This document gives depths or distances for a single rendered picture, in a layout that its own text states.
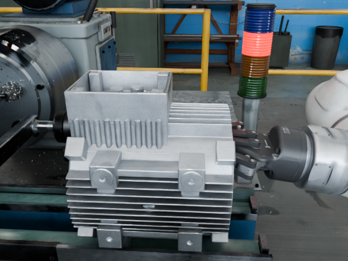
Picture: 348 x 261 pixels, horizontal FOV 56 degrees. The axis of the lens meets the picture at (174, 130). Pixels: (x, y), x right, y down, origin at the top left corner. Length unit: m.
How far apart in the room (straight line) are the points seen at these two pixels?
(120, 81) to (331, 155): 0.30
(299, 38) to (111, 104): 5.44
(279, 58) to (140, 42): 2.38
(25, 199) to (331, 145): 0.49
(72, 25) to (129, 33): 2.76
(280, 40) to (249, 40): 4.48
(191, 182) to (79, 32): 0.61
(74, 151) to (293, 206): 0.54
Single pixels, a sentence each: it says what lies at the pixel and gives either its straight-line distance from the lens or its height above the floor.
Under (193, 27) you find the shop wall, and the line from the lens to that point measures 5.49.
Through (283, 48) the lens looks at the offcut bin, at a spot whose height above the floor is 0.32.
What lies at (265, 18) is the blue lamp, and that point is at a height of 1.19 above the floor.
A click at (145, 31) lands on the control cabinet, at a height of 0.75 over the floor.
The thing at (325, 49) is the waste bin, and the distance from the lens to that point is 5.49.
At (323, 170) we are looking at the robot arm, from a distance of 0.45.
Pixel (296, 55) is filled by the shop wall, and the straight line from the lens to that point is 5.81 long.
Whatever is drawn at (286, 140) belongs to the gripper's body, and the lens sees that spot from 0.44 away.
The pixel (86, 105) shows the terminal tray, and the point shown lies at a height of 1.13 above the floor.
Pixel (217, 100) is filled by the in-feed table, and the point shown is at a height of 0.92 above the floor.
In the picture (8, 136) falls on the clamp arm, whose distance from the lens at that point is 0.60.
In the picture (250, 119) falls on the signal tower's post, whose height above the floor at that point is 0.98.
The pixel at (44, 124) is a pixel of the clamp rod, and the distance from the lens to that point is 0.64.
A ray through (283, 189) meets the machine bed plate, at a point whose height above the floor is 0.80.
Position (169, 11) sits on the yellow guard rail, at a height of 1.03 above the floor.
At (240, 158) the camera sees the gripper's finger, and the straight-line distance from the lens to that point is 0.41.
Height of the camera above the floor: 1.26
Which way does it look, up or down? 25 degrees down
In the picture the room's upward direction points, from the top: straight up
